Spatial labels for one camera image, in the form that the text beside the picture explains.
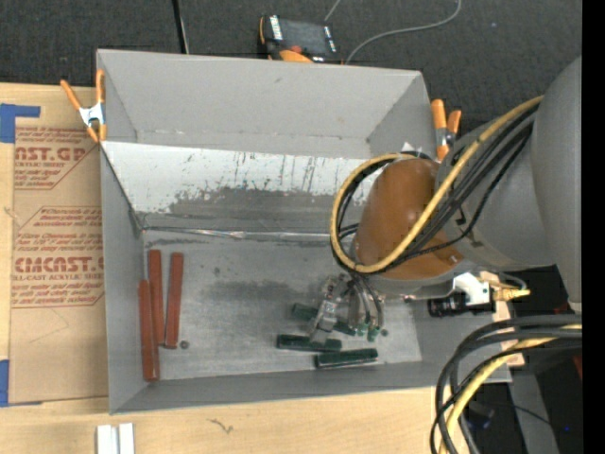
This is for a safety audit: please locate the red-brown flat block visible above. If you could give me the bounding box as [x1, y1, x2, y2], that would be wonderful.
[137, 279, 161, 383]
[164, 252, 185, 351]

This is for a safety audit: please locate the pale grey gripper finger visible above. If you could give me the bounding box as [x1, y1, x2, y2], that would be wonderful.
[322, 274, 349, 303]
[308, 299, 339, 345]

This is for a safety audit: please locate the grey metal bin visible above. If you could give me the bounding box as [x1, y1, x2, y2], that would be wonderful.
[95, 48, 514, 416]

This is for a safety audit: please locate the black cylinder on white bracket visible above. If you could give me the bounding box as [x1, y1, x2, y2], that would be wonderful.
[427, 271, 531, 319]

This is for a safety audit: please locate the brown cardboard board red print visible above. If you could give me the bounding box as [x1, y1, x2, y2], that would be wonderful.
[0, 81, 111, 407]

